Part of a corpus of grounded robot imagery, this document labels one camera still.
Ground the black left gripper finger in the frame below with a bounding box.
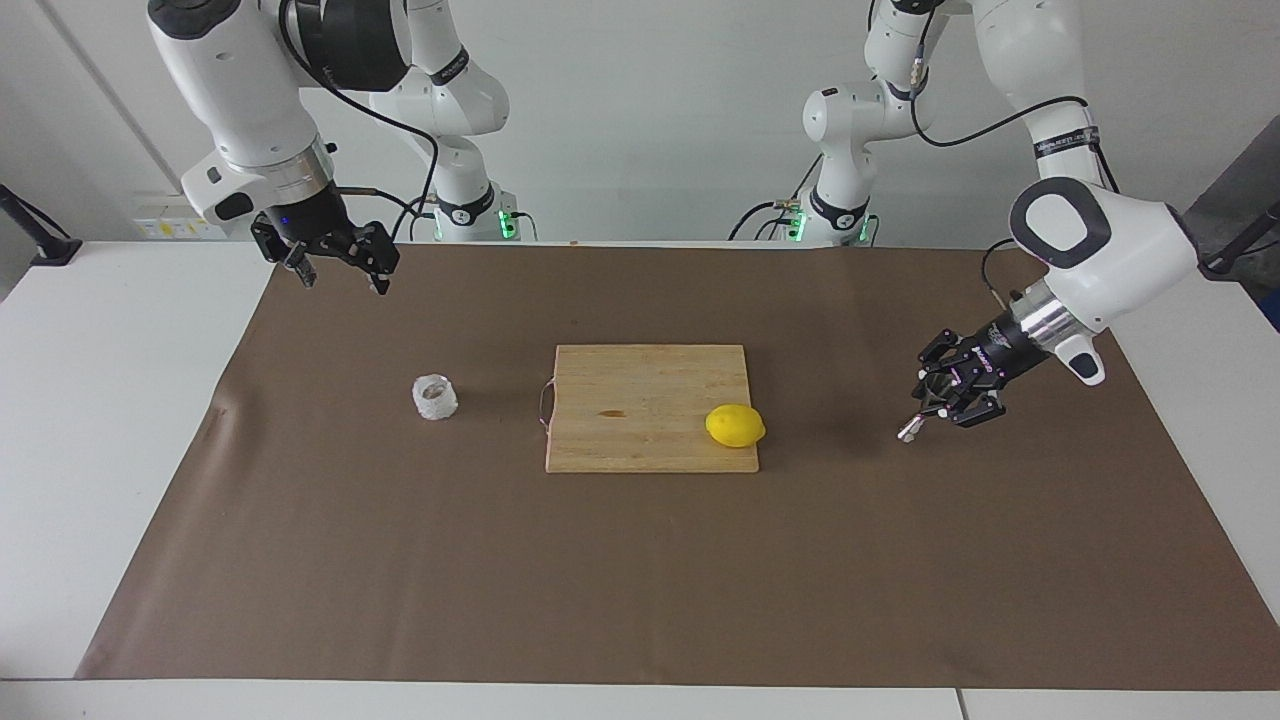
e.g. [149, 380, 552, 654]
[914, 328, 976, 401]
[925, 385, 1007, 430]

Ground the steel double jigger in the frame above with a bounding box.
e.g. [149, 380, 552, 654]
[897, 398, 946, 444]

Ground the small clear glass cup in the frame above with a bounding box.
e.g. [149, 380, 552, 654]
[412, 374, 460, 422]

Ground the yellow lemon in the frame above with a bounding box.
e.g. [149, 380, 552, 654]
[705, 404, 767, 449]

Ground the black clamp stand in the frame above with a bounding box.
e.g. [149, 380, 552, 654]
[0, 184, 83, 267]
[1192, 200, 1280, 281]

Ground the brown paper table mat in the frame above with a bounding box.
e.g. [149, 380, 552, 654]
[75, 243, 1280, 691]

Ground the wooden cutting board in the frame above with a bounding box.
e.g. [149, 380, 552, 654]
[545, 345, 760, 474]

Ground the dark grey panel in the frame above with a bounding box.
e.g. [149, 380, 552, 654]
[1185, 115, 1280, 251]

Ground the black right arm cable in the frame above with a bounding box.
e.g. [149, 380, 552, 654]
[278, 0, 443, 243]

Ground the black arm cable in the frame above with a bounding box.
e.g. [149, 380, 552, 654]
[905, 0, 1121, 301]
[278, 0, 443, 243]

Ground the white wall socket box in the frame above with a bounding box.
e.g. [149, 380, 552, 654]
[133, 195, 226, 241]

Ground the black base cable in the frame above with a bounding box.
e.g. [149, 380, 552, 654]
[390, 195, 539, 243]
[728, 155, 823, 241]

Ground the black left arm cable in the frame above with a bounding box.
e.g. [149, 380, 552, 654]
[905, 0, 1121, 301]

